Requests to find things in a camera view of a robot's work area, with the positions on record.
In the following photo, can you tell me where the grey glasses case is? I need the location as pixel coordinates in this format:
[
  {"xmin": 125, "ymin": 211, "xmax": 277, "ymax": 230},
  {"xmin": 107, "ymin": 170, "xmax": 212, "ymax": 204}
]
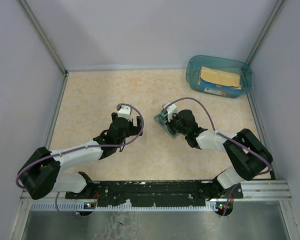
[{"xmin": 154, "ymin": 112, "xmax": 179, "ymax": 139}]

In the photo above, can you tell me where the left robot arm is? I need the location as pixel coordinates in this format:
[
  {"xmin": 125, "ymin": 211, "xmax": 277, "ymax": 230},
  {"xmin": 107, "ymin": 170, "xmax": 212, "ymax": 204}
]
[{"xmin": 16, "ymin": 113, "xmax": 144, "ymax": 200}]

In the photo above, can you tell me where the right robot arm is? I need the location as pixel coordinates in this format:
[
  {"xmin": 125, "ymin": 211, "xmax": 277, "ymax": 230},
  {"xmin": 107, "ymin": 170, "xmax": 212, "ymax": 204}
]
[{"xmin": 164, "ymin": 109, "xmax": 273, "ymax": 198}]

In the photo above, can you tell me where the teal plastic basin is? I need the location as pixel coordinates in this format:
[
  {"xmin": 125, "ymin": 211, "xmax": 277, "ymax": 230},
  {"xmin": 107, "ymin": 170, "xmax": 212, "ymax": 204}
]
[{"xmin": 185, "ymin": 55, "xmax": 252, "ymax": 98}]

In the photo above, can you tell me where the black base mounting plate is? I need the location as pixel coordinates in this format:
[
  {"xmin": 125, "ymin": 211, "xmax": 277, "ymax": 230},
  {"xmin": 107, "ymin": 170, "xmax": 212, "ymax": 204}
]
[{"xmin": 65, "ymin": 180, "xmax": 243, "ymax": 208}]

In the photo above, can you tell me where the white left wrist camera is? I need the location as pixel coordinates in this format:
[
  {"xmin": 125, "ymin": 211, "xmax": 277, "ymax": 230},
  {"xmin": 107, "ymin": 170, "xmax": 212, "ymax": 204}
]
[{"xmin": 116, "ymin": 103, "xmax": 133, "ymax": 122}]

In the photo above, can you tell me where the aluminium front rail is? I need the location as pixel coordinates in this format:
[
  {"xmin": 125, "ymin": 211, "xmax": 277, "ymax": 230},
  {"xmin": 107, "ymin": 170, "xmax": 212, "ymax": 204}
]
[{"xmin": 20, "ymin": 179, "xmax": 292, "ymax": 215}]

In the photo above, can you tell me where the right aluminium frame post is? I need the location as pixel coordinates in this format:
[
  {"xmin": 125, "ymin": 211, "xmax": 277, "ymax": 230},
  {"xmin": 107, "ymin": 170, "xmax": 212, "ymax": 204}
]
[{"xmin": 245, "ymin": 0, "xmax": 287, "ymax": 66}]

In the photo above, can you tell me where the aluminium frame post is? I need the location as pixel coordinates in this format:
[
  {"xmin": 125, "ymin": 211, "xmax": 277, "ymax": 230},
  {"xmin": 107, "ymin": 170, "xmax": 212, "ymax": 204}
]
[
  {"xmin": 17, "ymin": 0, "xmax": 68, "ymax": 75},
  {"xmin": 245, "ymin": 0, "xmax": 287, "ymax": 66}
]

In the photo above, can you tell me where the left aluminium frame post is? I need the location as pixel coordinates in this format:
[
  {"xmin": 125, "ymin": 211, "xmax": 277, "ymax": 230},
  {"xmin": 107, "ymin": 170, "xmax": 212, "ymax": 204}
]
[{"xmin": 17, "ymin": 0, "xmax": 68, "ymax": 75}]

